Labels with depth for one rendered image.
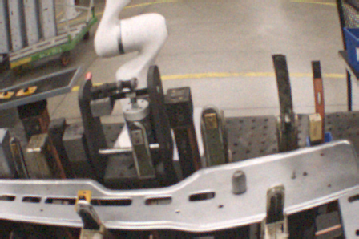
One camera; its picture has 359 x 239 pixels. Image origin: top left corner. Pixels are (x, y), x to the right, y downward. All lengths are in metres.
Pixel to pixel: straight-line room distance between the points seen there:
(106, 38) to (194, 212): 0.67
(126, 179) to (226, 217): 0.34
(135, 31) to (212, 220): 0.69
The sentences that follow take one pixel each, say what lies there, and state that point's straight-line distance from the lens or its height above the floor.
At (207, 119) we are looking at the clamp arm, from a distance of 1.08.
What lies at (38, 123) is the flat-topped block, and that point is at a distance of 1.35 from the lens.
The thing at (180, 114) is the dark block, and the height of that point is 1.09.
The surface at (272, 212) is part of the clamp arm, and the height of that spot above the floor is 1.06.
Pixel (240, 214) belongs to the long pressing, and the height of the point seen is 1.00.
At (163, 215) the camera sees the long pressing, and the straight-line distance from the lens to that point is 0.97.
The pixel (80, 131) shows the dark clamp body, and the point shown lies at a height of 1.08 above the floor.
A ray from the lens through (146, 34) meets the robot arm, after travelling 1.44.
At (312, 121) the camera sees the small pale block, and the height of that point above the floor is 1.06.
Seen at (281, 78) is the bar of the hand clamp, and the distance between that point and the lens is 1.06.
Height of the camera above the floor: 1.60
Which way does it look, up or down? 28 degrees down
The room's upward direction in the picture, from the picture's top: 11 degrees counter-clockwise
